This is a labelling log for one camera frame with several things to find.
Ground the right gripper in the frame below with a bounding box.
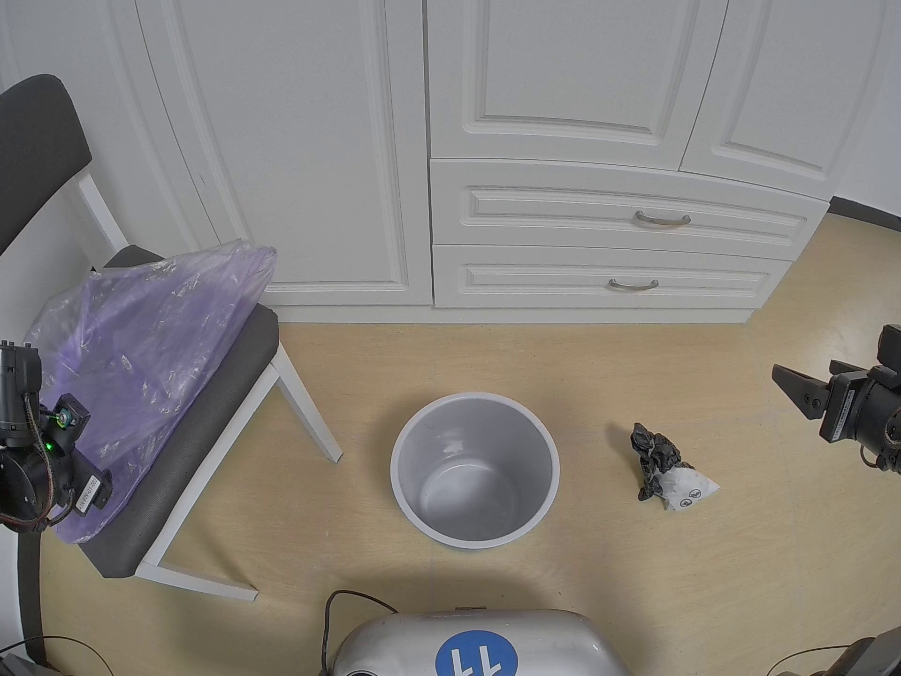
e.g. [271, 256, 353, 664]
[772, 363, 901, 476]

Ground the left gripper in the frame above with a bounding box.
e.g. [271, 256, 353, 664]
[49, 450, 114, 518]

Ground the purple plastic bag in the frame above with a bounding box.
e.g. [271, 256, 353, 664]
[24, 238, 279, 546]

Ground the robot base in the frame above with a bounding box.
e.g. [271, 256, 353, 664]
[331, 608, 631, 676]

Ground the crumpled black plastic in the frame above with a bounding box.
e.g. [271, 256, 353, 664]
[630, 422, 694, 504]

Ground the white trash bin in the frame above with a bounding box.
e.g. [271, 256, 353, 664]
[389, 392, 562, 549]

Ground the white printed wrapper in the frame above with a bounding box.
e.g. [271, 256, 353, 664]
[658, 465, 722, 512]

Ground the white chair with grey cushions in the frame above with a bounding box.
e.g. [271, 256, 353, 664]
[0, 73, 344, 604]

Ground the white wardrobe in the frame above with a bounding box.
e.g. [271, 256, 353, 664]
[106, 0, 884, 325]

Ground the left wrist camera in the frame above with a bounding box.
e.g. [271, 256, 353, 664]
[44, 393, 92, 473]

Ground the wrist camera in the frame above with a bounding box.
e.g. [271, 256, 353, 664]
[44, 393, 92, 473]
[875, 324, 901, 382]

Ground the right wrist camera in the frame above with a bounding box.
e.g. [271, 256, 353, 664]
[875, 324, 901, 382]

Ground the black cable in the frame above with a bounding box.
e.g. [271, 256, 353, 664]
[0, 633, 114, 676]
[320, 589, 400, 674]

